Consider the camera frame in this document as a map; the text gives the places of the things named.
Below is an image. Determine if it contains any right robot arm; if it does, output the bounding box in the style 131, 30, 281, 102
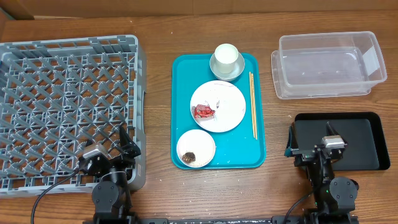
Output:
282, 123, 359, 223

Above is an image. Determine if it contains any wooden chopstick right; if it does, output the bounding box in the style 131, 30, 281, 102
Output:
249, 72, 257, 140

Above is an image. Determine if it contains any large white plate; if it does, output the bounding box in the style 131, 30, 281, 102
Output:
190, 80, 246, 133

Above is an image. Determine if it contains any wooden chopstick left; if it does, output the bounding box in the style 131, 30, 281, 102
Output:
249, 74, 253, 131

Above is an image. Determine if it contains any clear plastic bin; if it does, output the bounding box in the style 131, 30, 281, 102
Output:
271, 31, 387, 100

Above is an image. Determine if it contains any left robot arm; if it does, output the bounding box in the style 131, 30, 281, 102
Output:
78, 126, 141, 224

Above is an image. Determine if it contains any teal plastic serving tray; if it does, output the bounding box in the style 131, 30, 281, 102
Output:
170, 53, 266, 170

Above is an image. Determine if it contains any small white plate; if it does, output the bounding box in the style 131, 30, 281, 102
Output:
176, 129, 216, 169

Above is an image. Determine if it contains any brown food scrap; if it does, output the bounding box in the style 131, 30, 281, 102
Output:
182, 152, 196, 164

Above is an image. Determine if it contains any grey ceramic bowl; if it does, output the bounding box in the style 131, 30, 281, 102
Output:
210, 53, 245, 82

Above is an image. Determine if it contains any black plastic tray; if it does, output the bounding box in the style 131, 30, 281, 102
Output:
294, 112, 391, 171

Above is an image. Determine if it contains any grey plastic dish rack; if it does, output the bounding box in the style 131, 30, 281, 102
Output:
1, 35, 146, 198

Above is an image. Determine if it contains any wooden chopstick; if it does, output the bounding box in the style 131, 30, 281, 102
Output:
249, 72, 257, 140
249, 74, 253, 131

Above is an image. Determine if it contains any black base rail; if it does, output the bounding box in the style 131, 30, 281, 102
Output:
82, 216, 360, 224

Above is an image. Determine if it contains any red snack wrapper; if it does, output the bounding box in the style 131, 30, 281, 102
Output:
193, 104, 215, 118

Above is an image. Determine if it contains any white paper cup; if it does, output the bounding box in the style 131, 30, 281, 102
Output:
214, 44, 239, 73

